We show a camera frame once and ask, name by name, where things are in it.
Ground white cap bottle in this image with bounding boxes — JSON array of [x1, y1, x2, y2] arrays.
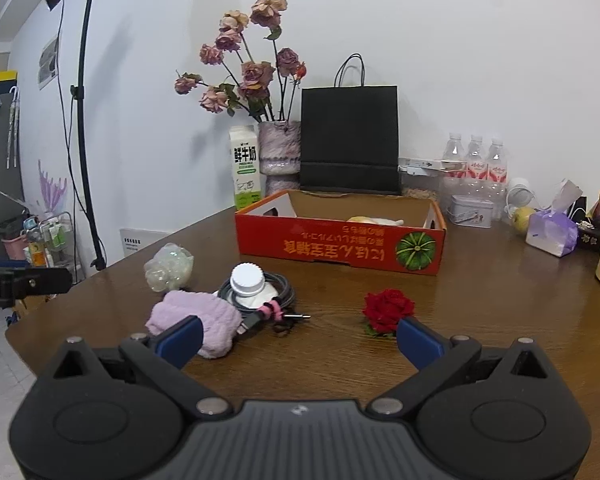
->
[[212, 262, 281, 311]]

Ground white green milk carton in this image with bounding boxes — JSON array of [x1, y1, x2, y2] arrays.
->
[[228, 125, 262, 211]]

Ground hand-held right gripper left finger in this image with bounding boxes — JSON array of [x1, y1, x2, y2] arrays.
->
[[40, 315, 233, 420]]

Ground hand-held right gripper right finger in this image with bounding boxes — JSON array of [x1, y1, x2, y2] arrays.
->
[[365, 317, 563, 419]]

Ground hanging clear plastic strip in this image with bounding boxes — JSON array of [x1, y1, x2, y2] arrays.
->
[[7, 87, 22, 169]]

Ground black printed box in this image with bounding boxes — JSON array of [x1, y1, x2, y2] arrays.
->
[[575, 225, 600, 252]]

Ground silver metal tin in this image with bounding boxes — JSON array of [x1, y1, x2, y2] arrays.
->
[[448, 194, 495, 229]]

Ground dark grey cabinet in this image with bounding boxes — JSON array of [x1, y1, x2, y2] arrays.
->
[[0, 92, 26, 261]]

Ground purple coral decoration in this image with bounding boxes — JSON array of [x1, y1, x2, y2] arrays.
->
[[37, 160, 68, 216]]

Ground purple tissue pack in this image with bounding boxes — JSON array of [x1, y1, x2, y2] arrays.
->
[[525, 179, 583, 258]]

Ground wall poster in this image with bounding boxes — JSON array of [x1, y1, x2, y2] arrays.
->
[[37, 35, 61, 91]]

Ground yellow green pear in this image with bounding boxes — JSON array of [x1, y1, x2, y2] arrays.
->
[[511, 206, 537, 235]]

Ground clear food container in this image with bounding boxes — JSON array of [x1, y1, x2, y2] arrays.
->
[[399, 157, 443, 204]]

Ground metal storage rack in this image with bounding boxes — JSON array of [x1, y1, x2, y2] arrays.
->
[[0, 210, 83, 281]]

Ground small white fan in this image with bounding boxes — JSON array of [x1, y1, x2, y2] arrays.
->
[[504, 177, 536, 221]]

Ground black paper bag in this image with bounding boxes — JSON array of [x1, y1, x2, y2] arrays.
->
[[300, 52, 402, 196]]

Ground clear plastic packet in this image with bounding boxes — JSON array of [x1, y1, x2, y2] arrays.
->
[[144, 242, 195, 293]]

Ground lilac fuzzy vase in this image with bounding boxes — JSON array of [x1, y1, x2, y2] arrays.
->
[[257, 120, 302, 196]]

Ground braided grey cable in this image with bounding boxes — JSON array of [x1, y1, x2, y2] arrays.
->
[[217, 272, 311, 338]]

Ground red cardboard box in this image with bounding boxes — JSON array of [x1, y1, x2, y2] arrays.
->
[[234, 189, 447, 277]]

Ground dried rose bouquet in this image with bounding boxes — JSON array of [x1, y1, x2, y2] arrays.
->
[[174, 0, 308, 123]]

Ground red fabric rose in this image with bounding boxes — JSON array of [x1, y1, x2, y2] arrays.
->
[[362, 288, 416, 338]]

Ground lilac fluffy towel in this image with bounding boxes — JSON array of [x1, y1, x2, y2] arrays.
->
[[146, 290, 243, 359]]

